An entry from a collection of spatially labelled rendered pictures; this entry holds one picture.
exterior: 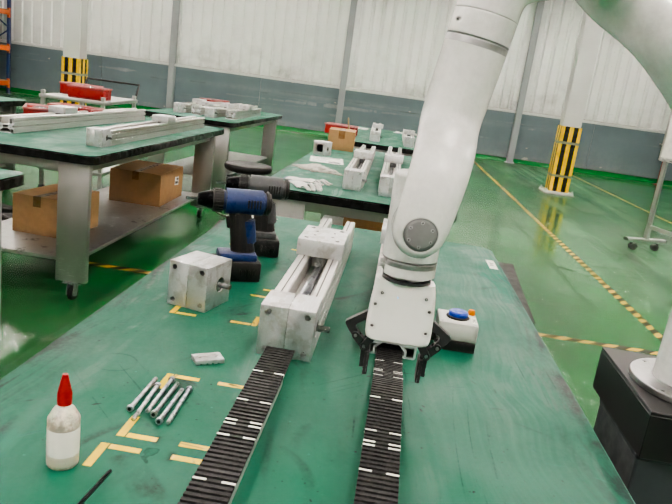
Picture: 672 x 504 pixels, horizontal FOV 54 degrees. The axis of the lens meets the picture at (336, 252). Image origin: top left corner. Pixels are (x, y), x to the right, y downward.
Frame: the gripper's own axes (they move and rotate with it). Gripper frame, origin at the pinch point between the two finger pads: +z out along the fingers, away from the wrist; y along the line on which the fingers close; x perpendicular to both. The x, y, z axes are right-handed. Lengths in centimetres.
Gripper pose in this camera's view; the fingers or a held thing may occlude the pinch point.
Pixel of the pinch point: (391, 368)
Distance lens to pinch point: 106.5
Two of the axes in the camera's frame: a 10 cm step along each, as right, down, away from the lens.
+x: 1.1, -2.3, 9.7
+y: 9.9, 1.5, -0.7
